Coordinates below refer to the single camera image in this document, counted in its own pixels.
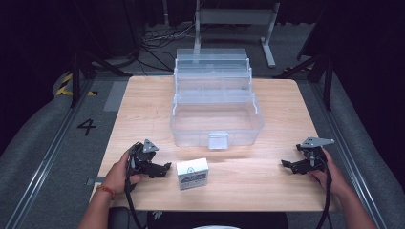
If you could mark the clear plastic storage box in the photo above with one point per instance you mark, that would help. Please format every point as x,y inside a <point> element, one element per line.
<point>216,127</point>

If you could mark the person's left hand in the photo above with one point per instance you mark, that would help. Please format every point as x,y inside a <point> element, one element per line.
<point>117,176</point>

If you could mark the metal floor rail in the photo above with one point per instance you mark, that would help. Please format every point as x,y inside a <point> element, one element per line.
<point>47,156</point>
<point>350,152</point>

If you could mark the grey floor tape patch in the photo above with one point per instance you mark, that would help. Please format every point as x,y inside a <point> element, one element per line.
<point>114,95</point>

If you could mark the person's black clothing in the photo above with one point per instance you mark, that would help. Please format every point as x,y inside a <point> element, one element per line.
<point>216,220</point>

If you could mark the black tripod stand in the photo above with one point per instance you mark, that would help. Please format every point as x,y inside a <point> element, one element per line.
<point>75,79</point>
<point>328,82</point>

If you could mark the small white carton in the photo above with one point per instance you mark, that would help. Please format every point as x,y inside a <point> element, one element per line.
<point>192,173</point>

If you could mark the yellow black floor tape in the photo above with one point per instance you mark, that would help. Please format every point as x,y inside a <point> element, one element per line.
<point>65,90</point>

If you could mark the person's right hand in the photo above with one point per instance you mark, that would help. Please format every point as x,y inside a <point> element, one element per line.
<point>334,181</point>

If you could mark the small grey tape strip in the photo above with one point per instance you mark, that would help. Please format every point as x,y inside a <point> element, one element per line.
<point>94,181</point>

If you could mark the grey metal stand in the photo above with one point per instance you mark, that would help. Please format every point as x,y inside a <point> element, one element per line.
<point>235,16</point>

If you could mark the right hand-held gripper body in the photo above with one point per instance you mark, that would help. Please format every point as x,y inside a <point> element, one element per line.
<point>315,159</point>

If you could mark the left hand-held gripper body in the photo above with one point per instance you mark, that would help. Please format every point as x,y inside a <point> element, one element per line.
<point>141,159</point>

